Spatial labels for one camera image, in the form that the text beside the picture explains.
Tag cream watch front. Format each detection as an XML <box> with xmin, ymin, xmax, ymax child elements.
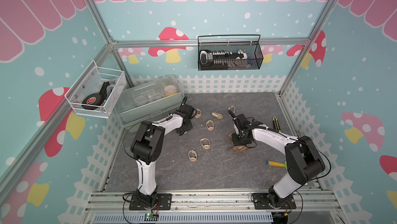
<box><xmin>188</xmin><ymin>150</ymin><xmax>197</xmax><ymax>162</ymax></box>

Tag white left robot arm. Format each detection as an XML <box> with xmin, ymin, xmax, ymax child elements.
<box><xmin>130</xmin><ymin>104</ymin><xmax>197</xmax><ymax>196</ymax></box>

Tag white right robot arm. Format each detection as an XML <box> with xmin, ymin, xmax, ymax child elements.
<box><xmin>228</xmin><ymin>111</ymin><xmax>326</xmax><ymax>206</ymax></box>

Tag cream square dial watch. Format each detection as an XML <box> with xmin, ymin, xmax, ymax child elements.
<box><xmin>228</xmin><ymin>105</ymin><xmax>235</xmax><ymax>114</ymax></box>

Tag yellow black utility knife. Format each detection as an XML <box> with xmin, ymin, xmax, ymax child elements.
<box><xmin>273</xmin><ymin>116</ymin><xmax>281</xmax><ymax>133</ymax></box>

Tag green yellow toy paddle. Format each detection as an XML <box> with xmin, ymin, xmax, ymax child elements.
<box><xmin>266</xmin><ymin>161</ymin><xmax>287</xmax><ymax>169</ymax></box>

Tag translucent green storage box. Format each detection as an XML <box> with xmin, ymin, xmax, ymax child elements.
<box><xmin>114</xmin><ymin>76</ymin><xmax>185</xmax><ymax>128</ymax></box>

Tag black tape roll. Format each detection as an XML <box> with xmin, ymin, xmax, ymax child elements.
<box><xmin>82</xmin><ymin>93</ymin><xmax>104</xmax><ymax>110</ymax></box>

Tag green lit circuit board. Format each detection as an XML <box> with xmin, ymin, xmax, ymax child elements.
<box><xmin>144</xmin><ymin>213</ymin><xmax>159</xmax><ymax>222</ymax></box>

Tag black wire mesh basket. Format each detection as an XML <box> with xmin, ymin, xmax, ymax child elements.
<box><xmin>197</xmin><ymin>35</ymin><xmax>264</xmax><ymax>71</ymax></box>

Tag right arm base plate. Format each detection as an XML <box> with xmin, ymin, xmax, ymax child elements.
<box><xmin>250</xmin><ymin>193</ymin><xmax>296</xmax><ymax>212</ymax></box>

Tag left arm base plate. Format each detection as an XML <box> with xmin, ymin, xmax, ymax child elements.
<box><xmin>129</xmin><ymin>192</ymin><xmax>172</xmax><ymax>211</ymax></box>

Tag clear acrylic wall bin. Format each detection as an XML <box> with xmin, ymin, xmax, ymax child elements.
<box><xmin>65</xmin><ymin>61</ymin><xmax>126</xmax><ymax>119</ymax></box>

